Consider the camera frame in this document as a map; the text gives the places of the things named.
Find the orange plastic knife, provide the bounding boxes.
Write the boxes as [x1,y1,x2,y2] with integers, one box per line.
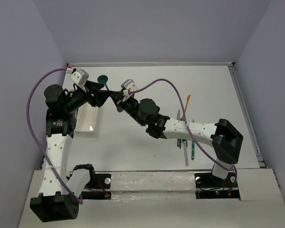
[182,95,191,120]

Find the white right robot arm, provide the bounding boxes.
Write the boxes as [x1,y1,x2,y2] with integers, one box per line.
[111,92,243,186]

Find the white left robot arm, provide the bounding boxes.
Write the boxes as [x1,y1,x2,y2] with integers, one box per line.
[29,81,112,223]

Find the knife with pink handle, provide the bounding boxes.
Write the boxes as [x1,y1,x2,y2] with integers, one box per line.
[183,148,189,166]

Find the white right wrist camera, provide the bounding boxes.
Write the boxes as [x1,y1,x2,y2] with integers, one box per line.
[121,79,138,96]

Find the knife with teal handle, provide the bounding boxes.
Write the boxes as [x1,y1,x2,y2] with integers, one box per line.
[191,141,195,160]

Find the teal plastic spoon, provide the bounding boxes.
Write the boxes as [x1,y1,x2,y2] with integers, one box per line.
[97,75,109,91]

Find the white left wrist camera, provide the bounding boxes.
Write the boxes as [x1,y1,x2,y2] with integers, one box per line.
[69,68,89,86]

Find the white right container tray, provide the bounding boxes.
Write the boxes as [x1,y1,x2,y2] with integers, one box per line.
[75,104,98,134]

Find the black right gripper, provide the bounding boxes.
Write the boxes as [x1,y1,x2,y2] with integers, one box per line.
[111,91,146,127]

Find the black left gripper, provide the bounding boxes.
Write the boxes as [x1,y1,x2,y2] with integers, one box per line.
[64,80,113,113]

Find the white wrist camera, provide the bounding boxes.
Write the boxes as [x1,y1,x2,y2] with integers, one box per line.
[69,68,89,86]
[121,79,138,96]

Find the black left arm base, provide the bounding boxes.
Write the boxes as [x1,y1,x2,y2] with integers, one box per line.
[66,164,112,200]

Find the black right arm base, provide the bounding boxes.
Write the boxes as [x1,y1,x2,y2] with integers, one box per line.
[194,172,240,200]

